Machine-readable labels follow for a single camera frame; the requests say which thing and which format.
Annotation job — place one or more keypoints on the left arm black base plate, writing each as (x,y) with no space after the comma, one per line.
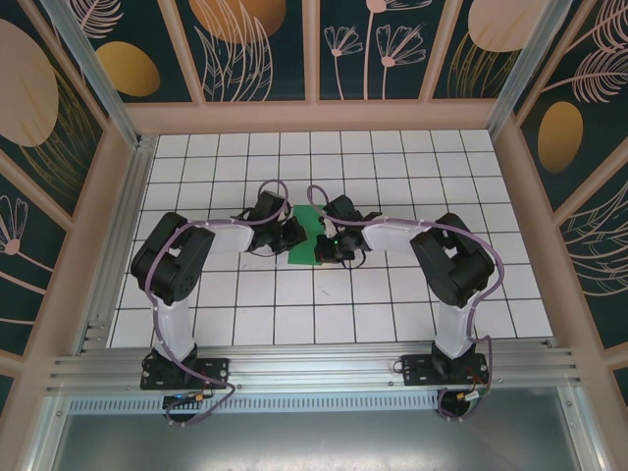
(216,370)

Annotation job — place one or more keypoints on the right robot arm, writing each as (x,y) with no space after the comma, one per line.
(454,324)

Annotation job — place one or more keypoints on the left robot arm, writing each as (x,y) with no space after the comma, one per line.
(174,326)

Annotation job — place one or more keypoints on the green paper sheet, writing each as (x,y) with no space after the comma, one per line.
(301,255)

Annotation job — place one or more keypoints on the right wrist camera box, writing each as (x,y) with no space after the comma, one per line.
(335,240)

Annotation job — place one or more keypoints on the short aluminium side rail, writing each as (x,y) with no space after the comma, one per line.
(125,235)

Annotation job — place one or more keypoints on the long aluminium mounting rail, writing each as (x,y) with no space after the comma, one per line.
(314,368)

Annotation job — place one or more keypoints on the galvanised metal sheet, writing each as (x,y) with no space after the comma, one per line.
(314,441)

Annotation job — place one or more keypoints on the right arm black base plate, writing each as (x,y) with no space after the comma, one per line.
(417,370)

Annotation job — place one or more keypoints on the aluminium frame post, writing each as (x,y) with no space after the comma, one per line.
(520,64)
(88,64)

